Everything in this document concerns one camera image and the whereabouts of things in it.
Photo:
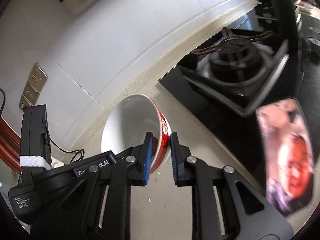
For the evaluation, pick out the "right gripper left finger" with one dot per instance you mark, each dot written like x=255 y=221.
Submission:
x=104 y=212

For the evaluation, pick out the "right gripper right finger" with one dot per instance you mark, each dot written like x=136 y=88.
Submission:
x=224 y=204

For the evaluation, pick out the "red banded white bowl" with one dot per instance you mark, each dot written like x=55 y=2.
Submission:
x=128 y=123

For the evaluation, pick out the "smartphone with lit screen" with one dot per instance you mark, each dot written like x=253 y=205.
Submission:
x=288 y=155

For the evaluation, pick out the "black gas stove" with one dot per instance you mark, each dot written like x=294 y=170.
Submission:
x=244 y=66

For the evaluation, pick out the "red wooden cabinet frame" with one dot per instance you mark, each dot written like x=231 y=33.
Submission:
x=10 y=145

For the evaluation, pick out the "beige wall socket strip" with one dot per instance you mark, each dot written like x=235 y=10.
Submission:
x=33 y=87

